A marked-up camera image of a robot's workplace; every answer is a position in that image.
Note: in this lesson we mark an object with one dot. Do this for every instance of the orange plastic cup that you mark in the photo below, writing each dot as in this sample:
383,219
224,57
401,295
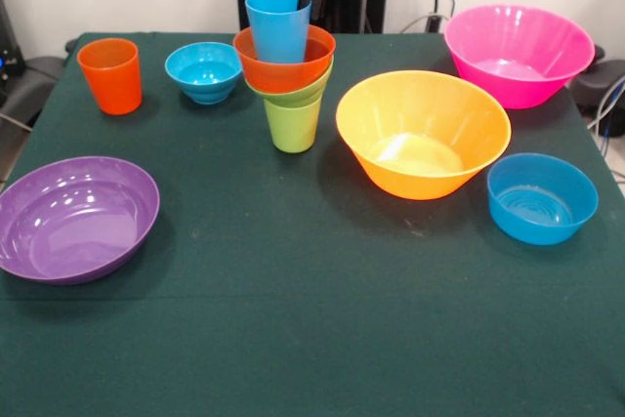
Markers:
114,85

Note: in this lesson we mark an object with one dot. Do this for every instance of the dark green tablecloth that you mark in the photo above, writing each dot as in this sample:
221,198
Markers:
342,339

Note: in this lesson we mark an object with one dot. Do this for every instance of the black equipment base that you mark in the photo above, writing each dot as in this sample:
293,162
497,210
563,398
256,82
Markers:
603,82

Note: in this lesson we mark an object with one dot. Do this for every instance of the light blue stepped bowl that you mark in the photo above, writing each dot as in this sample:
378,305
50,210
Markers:
205,70

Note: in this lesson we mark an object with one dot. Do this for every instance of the black computer case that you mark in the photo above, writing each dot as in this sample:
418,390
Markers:
10,55

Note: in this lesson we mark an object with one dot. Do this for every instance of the large yellow-orange bowl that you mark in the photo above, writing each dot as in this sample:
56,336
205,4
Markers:
420,119

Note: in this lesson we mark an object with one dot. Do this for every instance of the large pink bowl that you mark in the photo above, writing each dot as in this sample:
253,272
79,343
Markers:
517,46

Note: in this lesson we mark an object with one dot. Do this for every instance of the large purple bowl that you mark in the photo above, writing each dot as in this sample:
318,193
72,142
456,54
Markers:
73,221

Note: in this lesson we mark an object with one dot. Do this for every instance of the blue plastic cup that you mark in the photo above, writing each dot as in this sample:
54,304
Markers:
276,31

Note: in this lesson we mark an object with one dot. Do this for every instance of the black power adapter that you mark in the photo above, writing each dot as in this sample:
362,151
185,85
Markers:
433,23

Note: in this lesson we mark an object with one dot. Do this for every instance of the blue round bowl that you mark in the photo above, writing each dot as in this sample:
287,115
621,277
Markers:
542,212

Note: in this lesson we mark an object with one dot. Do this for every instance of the green plastic cup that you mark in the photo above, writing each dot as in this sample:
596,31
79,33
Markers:
293,129

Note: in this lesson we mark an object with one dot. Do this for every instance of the green stepped bowl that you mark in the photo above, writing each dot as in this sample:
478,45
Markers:
298,92

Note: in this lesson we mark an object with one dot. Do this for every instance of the orange round bowl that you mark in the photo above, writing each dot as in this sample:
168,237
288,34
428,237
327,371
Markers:
273,77

